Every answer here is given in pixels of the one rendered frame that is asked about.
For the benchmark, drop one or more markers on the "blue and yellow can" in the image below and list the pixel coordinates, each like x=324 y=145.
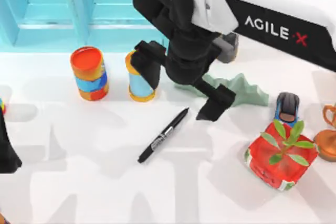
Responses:
x=139 y=87

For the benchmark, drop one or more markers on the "pale green crumpled cloth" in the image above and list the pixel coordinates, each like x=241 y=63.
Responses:
x=246 y=89

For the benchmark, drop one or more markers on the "grey rounded box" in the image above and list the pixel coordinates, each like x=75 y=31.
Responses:
x=226 y=48

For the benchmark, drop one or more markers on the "orange and blue can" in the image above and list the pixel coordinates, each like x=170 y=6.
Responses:
x=89 y=77

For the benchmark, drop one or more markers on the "black marker pen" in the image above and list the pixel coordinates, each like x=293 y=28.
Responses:
x=162 y=136

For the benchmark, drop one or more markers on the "blue and black toy car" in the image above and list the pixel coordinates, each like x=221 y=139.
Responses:
x=287 y=106

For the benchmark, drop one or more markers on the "red plant pot with plant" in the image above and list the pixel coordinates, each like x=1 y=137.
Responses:
x=278 y=163

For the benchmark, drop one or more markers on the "bronze trophy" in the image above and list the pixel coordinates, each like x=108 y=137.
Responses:
x=326 y=142

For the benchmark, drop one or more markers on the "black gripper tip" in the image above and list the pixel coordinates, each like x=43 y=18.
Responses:
x=6 y=148

